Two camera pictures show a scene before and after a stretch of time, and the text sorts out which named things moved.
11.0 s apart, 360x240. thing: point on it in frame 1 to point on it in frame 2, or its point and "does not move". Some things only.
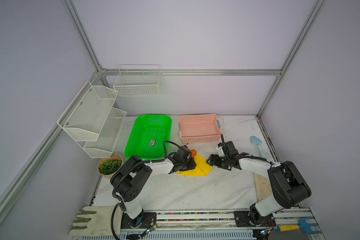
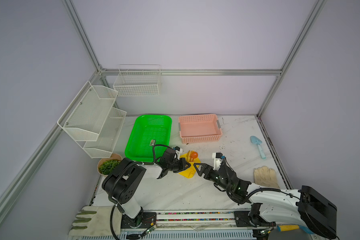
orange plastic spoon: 193,153 does not move
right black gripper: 215,157 to 203,168
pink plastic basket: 199,128 does not move
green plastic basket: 147,136 does not move
